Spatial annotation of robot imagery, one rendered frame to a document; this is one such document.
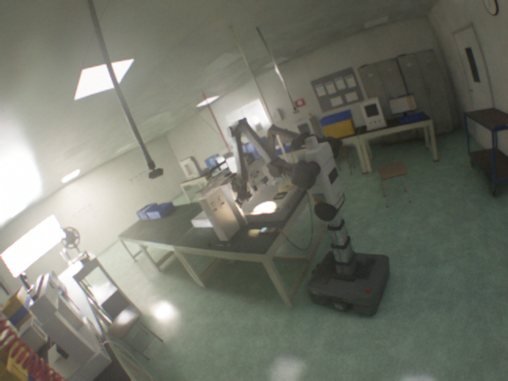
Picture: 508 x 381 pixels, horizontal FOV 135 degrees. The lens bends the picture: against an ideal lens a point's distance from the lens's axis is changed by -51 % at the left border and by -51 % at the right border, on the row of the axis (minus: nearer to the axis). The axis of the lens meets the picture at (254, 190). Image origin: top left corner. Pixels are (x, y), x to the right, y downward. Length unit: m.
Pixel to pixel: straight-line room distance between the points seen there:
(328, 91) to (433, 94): 2.68
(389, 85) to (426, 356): 4.86
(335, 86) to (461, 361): 5.65
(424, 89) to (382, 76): 1.03
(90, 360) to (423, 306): 2.43
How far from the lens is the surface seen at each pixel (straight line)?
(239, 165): 1.46
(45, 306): 1.60
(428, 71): 5.45
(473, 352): 1.89
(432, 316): 1.94
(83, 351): 1.73
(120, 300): 3.44
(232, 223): 2.12
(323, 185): 1.33
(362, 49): 5.78
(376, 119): 4.18
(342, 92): 5.80
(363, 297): 1.75
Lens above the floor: 1.67
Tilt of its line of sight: 17 degrees down
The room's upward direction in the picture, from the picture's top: 25 degrees counter-clockwise
